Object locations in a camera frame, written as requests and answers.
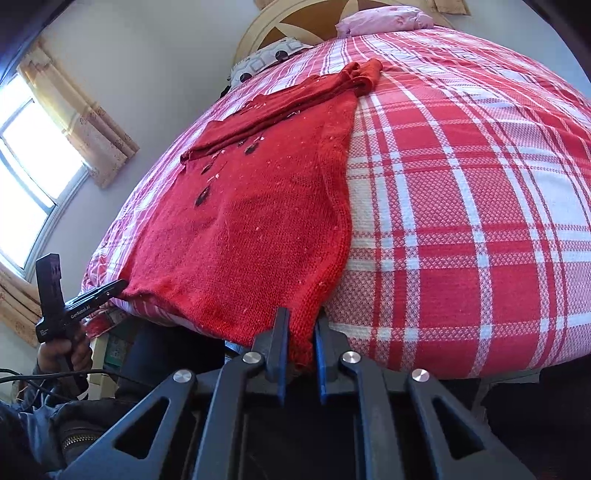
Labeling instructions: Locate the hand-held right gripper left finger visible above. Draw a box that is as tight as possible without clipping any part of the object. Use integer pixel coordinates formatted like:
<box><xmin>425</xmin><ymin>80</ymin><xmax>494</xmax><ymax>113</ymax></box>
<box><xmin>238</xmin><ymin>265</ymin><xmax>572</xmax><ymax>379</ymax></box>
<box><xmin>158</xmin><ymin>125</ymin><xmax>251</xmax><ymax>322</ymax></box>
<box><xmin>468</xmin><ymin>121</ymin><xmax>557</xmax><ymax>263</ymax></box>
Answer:
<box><xmin>60</xmin><ymin>307</ymin><xmax>291</xmax><ymax>480</ymax></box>

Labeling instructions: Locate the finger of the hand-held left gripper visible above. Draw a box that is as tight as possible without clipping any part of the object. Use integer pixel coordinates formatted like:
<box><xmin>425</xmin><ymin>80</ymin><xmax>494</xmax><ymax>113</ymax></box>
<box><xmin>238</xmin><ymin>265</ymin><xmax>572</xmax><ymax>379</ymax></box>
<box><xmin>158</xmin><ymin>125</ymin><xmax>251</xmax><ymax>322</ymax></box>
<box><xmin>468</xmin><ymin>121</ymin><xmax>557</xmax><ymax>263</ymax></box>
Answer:
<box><xmin>95</xmin><ymin>279</ymin><xmax>129</xmax><ymax>303</ymax></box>

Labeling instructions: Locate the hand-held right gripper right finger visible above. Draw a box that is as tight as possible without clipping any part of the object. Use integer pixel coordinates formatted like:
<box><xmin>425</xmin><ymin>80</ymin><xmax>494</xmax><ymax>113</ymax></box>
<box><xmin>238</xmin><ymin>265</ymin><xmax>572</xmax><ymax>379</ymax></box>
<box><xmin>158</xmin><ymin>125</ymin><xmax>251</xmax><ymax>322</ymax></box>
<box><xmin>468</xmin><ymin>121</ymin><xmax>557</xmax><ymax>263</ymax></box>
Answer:
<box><xmin>314</xmin><ymin>318</ymin><xmax>536</xmax><ymax>480</ymax></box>

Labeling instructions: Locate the red knit sweater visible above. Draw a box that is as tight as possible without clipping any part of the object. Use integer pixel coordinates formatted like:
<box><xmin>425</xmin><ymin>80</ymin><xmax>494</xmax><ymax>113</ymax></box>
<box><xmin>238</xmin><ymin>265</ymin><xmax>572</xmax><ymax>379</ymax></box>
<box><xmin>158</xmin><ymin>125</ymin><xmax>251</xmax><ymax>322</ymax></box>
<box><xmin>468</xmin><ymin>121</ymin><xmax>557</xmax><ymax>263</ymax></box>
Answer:
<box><xmin>122</xmin><ymin>59</ymin><xmax>384</xmax><ymax>370</ymax></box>

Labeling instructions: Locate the person's left forearm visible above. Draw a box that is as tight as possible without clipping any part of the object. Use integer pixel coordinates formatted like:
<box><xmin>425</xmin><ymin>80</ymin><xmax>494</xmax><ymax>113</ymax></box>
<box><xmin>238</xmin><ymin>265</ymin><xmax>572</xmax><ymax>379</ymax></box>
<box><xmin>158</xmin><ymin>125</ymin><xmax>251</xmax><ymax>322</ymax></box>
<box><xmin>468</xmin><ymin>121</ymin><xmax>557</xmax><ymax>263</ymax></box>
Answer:
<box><xmin>0</xmin><ymin>362</ymin><xmax>90</xmax><ymax>467</ymax></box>

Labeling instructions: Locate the person's left hand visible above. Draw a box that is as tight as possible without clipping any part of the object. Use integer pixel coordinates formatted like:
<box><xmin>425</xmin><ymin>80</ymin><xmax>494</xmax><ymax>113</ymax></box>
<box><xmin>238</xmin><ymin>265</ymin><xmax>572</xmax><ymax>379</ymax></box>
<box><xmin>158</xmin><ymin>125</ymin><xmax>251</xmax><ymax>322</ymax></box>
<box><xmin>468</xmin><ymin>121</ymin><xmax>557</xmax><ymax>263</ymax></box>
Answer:
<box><xmin>37</xmin><ymin>323</ymin><xmax>93</xmax><ymax>374</ymax></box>

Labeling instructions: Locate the beige side window curtain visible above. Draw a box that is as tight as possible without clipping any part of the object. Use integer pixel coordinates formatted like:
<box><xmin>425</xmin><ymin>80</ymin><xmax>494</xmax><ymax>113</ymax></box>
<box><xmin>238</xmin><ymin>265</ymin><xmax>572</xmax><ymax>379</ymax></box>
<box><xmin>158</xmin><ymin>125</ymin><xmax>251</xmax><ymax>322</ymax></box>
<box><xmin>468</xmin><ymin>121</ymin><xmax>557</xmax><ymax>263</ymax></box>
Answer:
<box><xmin>0</xmin><ymin>265</ymin><xmax>42</xmax><ymax>347</ymax></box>
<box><xmin>16</xmin><ymin>37</ymin><xmax>139</xmax><ymax>189</ymax></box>

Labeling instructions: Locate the side window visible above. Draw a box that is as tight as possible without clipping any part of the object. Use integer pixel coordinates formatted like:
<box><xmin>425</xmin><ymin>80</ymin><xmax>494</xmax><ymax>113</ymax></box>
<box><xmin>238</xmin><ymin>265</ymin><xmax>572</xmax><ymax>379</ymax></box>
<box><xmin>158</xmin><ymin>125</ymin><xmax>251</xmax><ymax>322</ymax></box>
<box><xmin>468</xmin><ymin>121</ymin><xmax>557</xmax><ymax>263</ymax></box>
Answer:
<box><xmin>0</xmin><ymin>74</ymin><xmax>88</xmax><ymax>271</ymax></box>

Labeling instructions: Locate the bed with red plaid sheet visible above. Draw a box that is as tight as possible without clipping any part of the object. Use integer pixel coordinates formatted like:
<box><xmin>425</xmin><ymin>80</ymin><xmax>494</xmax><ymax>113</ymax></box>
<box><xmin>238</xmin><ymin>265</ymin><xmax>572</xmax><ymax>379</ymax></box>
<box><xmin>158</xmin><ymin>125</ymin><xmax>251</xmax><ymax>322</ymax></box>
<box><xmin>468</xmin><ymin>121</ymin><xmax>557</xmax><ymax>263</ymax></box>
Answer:
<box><xmin>81</xmin><ymin>25</ymin><xmax>591</xmax><ymax>384</ymax></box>

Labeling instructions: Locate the white patterned pillow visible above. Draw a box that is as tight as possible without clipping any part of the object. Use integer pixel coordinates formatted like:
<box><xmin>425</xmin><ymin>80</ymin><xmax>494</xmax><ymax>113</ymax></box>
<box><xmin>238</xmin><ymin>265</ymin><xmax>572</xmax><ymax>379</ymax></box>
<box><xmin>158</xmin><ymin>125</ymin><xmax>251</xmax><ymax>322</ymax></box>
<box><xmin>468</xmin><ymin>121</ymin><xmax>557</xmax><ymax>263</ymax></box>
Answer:
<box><xmin>229</xmin><ymin>37</ymin><xmax>315</xmax><ymax>88</ymax></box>

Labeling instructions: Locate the cream wooden headboard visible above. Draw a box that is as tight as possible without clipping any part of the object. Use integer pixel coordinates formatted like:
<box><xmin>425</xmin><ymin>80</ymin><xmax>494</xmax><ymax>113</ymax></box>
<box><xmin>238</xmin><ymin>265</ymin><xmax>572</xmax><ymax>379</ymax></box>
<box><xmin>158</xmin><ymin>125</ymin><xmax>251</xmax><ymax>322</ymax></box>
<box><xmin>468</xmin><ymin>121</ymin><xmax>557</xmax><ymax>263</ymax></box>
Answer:
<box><xmin>233</xmin><ymin>0</ymin><xmax>455</xmax><ymax>65</ymax></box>

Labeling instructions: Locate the pink pillow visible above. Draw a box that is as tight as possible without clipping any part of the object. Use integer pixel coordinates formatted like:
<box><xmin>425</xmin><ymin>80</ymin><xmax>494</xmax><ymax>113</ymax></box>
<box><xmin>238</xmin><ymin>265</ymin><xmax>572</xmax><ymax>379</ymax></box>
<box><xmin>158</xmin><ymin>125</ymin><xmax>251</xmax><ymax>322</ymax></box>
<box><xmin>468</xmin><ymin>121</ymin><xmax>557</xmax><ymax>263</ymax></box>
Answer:
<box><xmin>335</xmin><ymin>6</ymin><xmax>435</xmax><ymax>38</ymax></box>

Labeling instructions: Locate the black cable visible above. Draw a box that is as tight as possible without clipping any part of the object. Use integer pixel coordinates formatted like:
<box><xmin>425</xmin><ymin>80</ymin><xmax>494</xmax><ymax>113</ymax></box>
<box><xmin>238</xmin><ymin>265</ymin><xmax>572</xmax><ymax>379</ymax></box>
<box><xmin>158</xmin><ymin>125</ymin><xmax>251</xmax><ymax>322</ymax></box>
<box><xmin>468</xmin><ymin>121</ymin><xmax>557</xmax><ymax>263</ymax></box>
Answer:
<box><xmin>0</xmin><ymin>368</ymin><xmax>144</xmax><ymax>393</ymax></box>

